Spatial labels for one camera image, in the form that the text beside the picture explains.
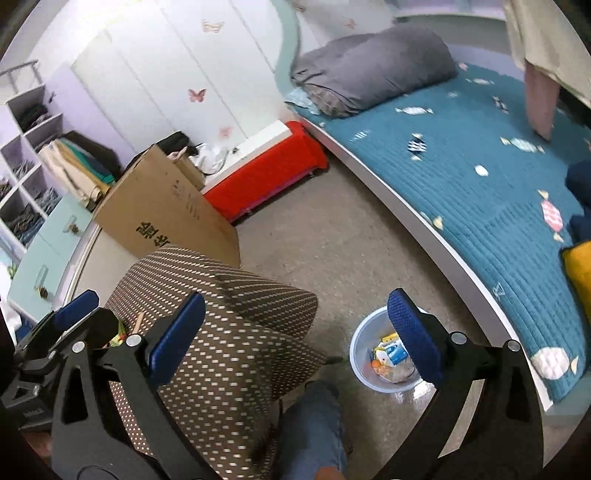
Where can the brown cardboard box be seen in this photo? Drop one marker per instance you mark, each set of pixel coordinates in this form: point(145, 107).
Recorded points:
point(154, 204)

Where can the white open shelf unit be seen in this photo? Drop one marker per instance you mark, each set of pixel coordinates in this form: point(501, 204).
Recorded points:
point(29, 120)

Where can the beige hanging cloth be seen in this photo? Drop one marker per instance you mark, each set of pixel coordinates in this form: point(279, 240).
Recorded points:
point(550, 42)

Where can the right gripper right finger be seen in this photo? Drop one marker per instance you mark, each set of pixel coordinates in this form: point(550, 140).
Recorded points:
point(505, 436)

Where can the brown polka dot tablecloth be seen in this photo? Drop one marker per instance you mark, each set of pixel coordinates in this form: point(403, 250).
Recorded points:
point(248, 353)

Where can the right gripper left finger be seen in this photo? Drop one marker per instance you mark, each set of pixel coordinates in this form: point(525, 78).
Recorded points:
point(89, 440)

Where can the teal quilted bed mattress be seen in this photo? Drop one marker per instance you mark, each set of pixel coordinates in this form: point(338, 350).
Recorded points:
point(463, 155)

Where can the teal drawer unit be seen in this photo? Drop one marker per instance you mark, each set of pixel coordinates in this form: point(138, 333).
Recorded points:
point(35, 284)

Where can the red bench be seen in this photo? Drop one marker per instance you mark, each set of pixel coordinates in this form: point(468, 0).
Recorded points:
point(268, 174)

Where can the yellow pillow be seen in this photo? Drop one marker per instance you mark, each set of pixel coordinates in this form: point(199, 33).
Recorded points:
point(577, 266)

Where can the hanging clothes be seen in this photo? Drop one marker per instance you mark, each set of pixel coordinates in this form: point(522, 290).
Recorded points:
point(85, 168)

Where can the grey folded blanket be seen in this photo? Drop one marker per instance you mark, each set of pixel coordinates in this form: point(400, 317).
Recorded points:
point(352, 74)

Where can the dark blue clothing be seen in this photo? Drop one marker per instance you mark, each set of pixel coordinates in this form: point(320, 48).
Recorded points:
point(578, 182)

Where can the blue jeans leg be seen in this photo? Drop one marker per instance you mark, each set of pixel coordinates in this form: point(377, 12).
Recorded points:
point(311, 440)

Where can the light blue trash bin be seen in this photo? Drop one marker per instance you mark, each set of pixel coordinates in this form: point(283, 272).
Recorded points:
point(379, 358)

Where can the white cloth on bench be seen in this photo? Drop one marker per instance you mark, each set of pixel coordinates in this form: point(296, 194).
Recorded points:
point(209, 159)

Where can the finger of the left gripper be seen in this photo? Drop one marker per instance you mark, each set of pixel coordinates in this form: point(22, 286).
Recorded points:
point(74, 311)

